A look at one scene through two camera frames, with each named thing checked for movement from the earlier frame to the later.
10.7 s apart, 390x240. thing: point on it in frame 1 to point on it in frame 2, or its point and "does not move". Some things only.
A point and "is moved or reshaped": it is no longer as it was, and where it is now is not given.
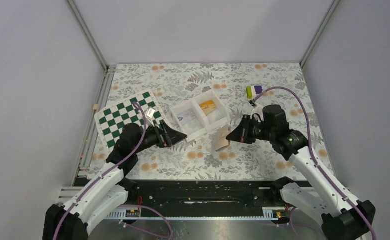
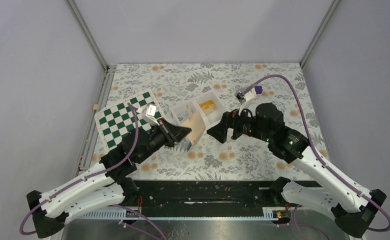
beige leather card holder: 221,141 is moved or reshaped
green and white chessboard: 111,122 does not move
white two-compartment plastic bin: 205,113 does not move
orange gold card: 208,106 does not move
